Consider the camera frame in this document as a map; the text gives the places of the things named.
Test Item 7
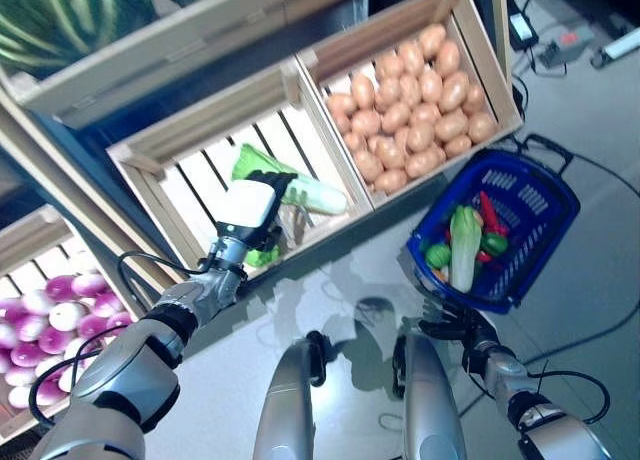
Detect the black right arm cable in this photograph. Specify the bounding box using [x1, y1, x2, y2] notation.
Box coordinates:
[523, 368, 612, 426]

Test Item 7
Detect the black floor cable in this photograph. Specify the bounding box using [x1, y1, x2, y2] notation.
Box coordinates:
[457, 152, 640, 417]

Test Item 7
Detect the napa cabbage long green white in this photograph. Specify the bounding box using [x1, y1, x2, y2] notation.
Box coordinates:
[230, 143, 349, 216]

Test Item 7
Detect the silver robot leg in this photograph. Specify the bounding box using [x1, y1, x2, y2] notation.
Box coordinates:
[252, 329, 329, 460]
[392, 331, 469, 460]

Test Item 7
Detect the white elongated device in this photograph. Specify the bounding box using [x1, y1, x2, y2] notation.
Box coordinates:
[591, 27, 640, 70]

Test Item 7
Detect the wooden crate with cabbage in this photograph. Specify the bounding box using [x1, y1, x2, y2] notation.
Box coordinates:
[105, 58, 376, 282]

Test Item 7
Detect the wooden shelf frame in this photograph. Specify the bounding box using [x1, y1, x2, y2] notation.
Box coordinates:
[0, 87, 187, 322]

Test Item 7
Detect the wooden crate with onions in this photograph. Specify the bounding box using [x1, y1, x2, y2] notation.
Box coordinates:
[0, 203, 147, 445]

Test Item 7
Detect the green leafy vegetable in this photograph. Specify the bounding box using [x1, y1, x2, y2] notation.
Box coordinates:
[244, 244, 282, 269]

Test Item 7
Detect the large striped green watermelon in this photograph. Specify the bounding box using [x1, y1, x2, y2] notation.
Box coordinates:
[0, 0, 157, 79]

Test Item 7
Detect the right robot hand black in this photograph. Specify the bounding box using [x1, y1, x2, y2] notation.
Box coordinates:
[418, 299, 500, 355]

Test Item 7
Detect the wooden crate with watermelons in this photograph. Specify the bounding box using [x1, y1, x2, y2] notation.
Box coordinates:
[0, 0, 372, 131]

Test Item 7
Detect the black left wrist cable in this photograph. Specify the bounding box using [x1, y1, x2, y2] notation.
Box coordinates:
[116, 251, 214, 302]

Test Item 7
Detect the napa cabbage pale green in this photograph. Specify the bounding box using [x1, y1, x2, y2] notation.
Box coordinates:
[448, 204, 485, 294]

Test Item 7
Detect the red chili pepper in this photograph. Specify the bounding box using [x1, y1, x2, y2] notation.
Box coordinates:
[478, 190, 509, 236]

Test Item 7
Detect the grey power strip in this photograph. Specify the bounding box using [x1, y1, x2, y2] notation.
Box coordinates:
[537, 25, 596, 69]

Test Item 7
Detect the wooden crate with potatoes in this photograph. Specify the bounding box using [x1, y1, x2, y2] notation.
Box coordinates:
[294, 0, 524, 212]

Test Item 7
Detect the left silver robot leg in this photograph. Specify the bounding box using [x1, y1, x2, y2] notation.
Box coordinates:
[252, 329, 329, 460]

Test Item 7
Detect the blue plastic shopping basket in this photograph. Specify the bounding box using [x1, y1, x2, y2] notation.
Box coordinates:
[405, 133, 582, 315]

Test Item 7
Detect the black power adapter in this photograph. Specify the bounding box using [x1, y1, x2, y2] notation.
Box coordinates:
[508, 11, 540, 50]

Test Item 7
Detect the green bell pepper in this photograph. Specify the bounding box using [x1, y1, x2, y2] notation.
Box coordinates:
[480, 232, 510, 256]
[424, 243, 453, 270]

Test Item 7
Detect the left robot hand white cover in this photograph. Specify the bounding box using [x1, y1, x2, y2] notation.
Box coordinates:
[214, 169, 300, 255]

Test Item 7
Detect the right silver robot leg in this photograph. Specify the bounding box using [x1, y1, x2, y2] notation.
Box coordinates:
[392, 331, 469, 460]

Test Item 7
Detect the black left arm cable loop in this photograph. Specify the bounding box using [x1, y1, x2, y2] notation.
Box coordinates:
[28, 323, 124, 430]

